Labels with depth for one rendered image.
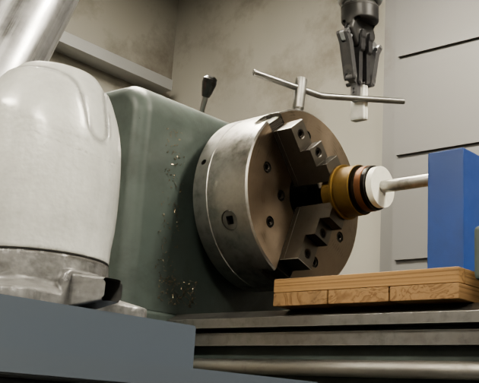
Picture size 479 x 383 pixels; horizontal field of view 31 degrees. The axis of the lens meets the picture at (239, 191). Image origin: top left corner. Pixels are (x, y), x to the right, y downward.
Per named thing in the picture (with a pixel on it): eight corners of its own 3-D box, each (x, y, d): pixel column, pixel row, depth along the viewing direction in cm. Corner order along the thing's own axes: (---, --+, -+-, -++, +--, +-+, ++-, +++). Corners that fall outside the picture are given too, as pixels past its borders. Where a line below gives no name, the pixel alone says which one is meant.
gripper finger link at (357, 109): (365, 84, 166) (363, 83, 166) (365, 119, 165) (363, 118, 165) (353, 87, 168) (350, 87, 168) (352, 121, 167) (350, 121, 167)
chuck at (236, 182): (194, 265, 139) (220, 90, 149) (311, 308, 160) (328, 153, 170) (234, 261, 133) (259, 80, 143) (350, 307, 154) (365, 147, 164)
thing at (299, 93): (292, 131, 154) (299, 74, 158) (286, 134, 156) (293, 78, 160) (302, 134, 155) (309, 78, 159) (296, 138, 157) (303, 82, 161)
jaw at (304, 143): (279, 191, 148) (253, 128, 145) (294, 178, 152) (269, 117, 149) (331, 182, 141) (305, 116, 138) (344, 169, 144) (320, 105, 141)
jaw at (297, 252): (296, 222, 151) (277, 281, 145) (280, 207, 148) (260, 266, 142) (347, 216, 143) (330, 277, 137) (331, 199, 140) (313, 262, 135)
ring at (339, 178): (315, 161, 143) (360, 153, 137) (347, 174, 150) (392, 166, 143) (312, 215, 141) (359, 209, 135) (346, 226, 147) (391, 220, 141)
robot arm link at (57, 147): (29, 242, 80) (55, 28, 86) (-87, 251, 91) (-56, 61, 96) (143, 270, 93) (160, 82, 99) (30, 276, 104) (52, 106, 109)
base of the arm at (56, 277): (33, 297, 75) (40, 235, 76) (-94, 305, 89) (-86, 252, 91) (179, 321, 88) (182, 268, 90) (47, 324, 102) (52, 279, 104)
